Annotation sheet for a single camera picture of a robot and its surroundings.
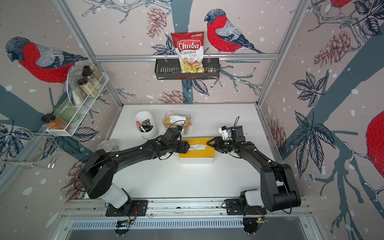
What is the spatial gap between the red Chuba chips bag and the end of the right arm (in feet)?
1.36

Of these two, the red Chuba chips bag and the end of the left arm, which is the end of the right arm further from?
the red Chuba chips bag

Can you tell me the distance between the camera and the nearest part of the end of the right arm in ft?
2.27

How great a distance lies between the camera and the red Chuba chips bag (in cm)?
81
